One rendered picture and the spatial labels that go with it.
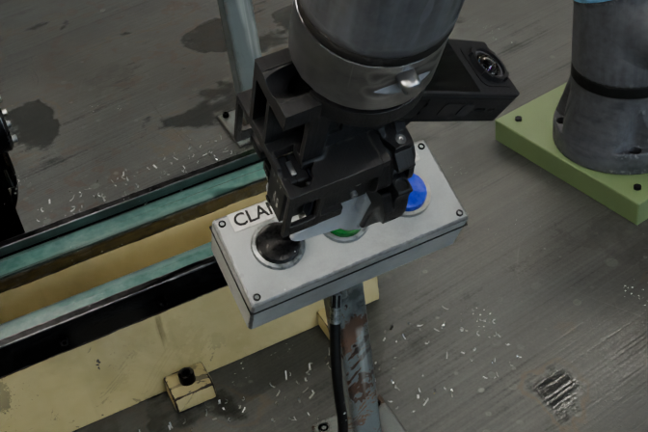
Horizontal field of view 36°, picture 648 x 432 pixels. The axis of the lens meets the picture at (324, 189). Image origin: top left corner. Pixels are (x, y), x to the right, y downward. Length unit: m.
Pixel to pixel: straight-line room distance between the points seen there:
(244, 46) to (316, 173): 0.70
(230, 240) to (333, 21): 0.29
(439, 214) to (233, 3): 0.55
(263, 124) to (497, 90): 0.14
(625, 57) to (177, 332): 0.52
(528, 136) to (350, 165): 0.65
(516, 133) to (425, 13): 0.77
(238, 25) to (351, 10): 0.79
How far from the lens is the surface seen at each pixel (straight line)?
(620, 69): 1.07
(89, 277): 1.00
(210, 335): 0.95
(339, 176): 0.54
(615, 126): 1.10
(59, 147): 1.35
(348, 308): 0.77
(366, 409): 0.86
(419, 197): 0.71
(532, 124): 1.20
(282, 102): 0.49
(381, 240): 0.70
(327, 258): 0.69
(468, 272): 1.04
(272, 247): 0.68
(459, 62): 0.59
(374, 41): 0.43
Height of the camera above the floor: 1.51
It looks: 37 degrees down
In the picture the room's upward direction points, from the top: 8 degrees counter-clockwise
